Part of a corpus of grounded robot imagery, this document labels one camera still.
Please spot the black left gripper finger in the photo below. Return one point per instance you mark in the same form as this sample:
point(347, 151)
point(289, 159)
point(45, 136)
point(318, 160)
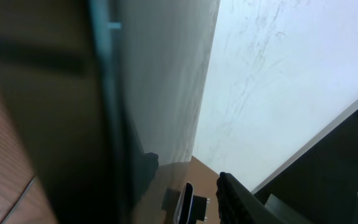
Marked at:
point(238, 206)

